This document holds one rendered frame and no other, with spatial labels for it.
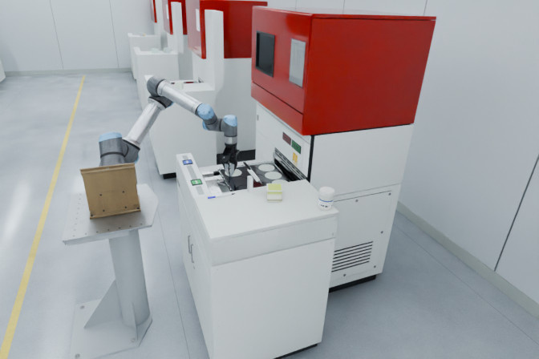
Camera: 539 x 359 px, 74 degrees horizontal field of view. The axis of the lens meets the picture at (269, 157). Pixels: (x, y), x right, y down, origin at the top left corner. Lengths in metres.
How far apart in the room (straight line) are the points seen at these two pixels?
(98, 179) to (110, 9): 7.93
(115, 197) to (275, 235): 0.85
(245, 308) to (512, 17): 2.40
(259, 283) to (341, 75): 1.09
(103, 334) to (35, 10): 8.14
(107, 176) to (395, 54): 1.59
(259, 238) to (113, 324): 1.29
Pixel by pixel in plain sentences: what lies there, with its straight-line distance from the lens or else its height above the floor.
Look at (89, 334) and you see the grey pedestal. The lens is 2.59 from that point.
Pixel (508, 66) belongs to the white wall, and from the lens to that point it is 2.88.
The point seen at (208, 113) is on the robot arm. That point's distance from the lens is 1.87.
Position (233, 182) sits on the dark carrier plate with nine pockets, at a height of 0.90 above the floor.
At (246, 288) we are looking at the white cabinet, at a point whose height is 0.64.
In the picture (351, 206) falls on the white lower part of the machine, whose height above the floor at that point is 0.72.
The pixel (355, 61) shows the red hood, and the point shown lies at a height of 1.60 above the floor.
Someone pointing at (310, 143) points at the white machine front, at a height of 1.18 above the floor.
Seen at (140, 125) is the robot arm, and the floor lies 1.18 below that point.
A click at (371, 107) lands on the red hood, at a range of 2.05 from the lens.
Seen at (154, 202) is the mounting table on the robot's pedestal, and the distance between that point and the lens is 2.08.
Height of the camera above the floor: 1.89
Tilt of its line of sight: 24 degrees down
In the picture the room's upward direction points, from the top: 2 degrees clockwise
